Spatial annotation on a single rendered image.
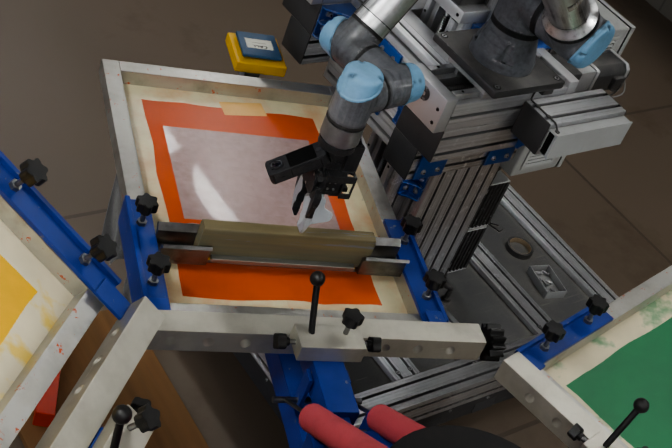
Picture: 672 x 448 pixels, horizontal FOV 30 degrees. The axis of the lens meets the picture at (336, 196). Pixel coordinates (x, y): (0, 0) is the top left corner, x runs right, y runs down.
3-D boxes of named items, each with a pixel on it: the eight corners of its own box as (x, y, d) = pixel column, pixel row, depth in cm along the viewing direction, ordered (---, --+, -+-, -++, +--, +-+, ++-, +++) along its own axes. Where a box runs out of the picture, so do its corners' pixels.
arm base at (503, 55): (503, 34, 289) (520, -2, 283) (545, 73, 281) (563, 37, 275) (456, 40, 279) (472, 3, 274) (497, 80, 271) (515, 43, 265)
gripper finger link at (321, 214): (327, 242, 239) (340, 200, 235) (298, 240, 237) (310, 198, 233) (322, 233, 242) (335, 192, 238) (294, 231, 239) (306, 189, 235)
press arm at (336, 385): (297, 354, 227) (305, 336, 224) (327, 355, 229) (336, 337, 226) (319, 430, 214) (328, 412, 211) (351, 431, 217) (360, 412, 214)
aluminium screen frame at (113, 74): (98, 72, 281) (101, 58, 279) (338, 99, 303) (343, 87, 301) (144, 331, 225) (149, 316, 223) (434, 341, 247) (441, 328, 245)
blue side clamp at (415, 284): (374, 239, 268) (385, 215, 264) (395, 240, 270) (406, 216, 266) (414, 343, 247) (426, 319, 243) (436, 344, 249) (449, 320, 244)
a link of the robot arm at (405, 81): (395, 42, 235) (354, 50, 228) (435, 76, 230) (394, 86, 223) (381, 75, 240) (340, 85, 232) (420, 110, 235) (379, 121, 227)
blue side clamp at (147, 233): (117, 221, 247) (124, 194, 243) (142, 222, 249) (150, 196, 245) (136, 333, 225) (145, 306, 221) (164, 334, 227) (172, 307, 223)
